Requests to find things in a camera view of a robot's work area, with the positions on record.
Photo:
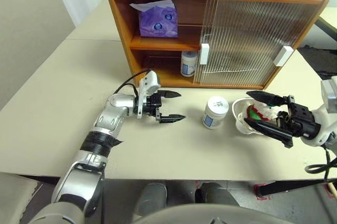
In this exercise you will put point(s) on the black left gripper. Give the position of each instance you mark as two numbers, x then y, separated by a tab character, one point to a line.
154	103

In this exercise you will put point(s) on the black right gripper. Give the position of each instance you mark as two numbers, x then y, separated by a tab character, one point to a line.
300	121

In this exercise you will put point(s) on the white plush dog toy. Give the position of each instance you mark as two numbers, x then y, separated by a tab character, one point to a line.
254	114

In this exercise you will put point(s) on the white bowl with contents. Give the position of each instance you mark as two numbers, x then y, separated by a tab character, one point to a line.
238	111

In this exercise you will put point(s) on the white jar with blue label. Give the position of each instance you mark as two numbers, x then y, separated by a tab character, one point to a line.
214	116
188	63

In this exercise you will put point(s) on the purple tissue pack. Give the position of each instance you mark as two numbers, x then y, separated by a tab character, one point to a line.
158	24

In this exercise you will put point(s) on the clear ribbed sliding door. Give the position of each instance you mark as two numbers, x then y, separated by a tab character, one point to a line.
209	24
302	19

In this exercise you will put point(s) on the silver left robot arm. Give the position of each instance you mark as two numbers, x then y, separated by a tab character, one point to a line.
110	118

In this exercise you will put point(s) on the black table leg bar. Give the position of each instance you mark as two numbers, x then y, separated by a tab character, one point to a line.
295	187

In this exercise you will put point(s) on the grey rounded shape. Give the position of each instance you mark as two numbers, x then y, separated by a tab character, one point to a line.
216	195
151	197

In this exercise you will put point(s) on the grey robot torso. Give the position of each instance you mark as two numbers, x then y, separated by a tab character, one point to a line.
237	216

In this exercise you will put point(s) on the beige table with black legs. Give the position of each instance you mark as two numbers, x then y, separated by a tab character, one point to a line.
327	25

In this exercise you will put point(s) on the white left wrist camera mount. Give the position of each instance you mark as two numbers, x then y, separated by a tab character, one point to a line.
151	82

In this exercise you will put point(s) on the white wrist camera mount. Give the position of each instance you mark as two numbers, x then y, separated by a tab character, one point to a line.
151	82
329	95

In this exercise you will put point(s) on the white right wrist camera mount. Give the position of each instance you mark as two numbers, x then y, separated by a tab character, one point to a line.
329	95

